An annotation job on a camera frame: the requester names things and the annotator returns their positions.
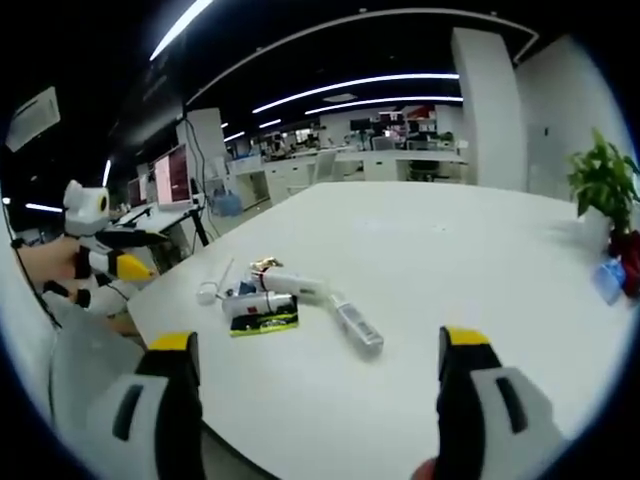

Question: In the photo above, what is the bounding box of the green potted plant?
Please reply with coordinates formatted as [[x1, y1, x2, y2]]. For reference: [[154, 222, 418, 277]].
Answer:
[[566, 126, 640, 247]]

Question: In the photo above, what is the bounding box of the red cloth object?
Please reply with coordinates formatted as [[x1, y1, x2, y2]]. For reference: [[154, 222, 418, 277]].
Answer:
[[606, 230, 640, 297]]

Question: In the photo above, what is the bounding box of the white office desk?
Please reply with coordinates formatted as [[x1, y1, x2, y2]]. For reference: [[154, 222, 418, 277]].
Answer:
[[102, 198, 209, 274]]

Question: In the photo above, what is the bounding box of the ceiling air conditioner panel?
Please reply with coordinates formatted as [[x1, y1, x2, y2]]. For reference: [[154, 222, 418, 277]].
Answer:
[[4, 86, 62, 153]]

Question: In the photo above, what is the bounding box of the black cable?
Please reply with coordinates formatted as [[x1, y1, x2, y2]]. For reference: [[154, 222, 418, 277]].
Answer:
[[2, 197, 64, 329]]

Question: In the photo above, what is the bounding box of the person's left hand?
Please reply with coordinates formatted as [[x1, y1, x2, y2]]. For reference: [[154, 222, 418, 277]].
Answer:
[[18, 236, 86, 296]]

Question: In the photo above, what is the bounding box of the green black skincare box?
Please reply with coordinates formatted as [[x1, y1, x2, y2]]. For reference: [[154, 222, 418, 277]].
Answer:
[[229, 308, 302, 339]]

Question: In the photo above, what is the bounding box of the thin white skincare stick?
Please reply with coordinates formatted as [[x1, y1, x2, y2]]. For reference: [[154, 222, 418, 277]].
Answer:
[[214, 256, 236, 302]]

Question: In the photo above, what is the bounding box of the large computer monitor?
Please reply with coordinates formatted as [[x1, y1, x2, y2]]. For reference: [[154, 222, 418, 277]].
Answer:
[[151, 142, 195, 212]]

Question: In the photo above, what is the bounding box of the blue plastic packet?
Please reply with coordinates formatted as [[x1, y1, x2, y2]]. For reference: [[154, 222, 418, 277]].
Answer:
[[593, 258, 627, 307]]

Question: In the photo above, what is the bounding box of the blue plastic bag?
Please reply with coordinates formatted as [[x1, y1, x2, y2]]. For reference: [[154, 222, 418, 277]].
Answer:
[[213, 191, 243, 217]]

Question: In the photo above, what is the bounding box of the white skincare tube red band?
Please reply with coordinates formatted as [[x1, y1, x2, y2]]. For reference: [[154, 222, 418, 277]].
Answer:
[[252, 266, 327, 302]]

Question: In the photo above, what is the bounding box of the gold skincare item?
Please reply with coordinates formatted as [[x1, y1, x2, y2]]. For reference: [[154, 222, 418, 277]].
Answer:
[[249, 256, 285, 274]]

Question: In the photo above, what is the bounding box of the white skincare bottle red label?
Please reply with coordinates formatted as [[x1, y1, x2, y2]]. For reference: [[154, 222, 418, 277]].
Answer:
[[221, 291, 299, 317]]

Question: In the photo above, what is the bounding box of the small white skincare jar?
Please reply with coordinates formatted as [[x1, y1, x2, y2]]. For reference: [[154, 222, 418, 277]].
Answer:
[[195, 281, 220, 307]]

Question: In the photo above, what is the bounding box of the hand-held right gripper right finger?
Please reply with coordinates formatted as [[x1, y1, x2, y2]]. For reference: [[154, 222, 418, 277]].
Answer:
[[435, 325, 569, 480]]

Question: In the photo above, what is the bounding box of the person's right hand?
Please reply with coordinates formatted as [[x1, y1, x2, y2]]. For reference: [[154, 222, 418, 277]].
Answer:
[[410, 457, 440, 480]]

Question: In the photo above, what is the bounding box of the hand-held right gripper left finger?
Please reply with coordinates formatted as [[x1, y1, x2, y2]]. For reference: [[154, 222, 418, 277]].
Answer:
[[88, 330, 205, 480]]

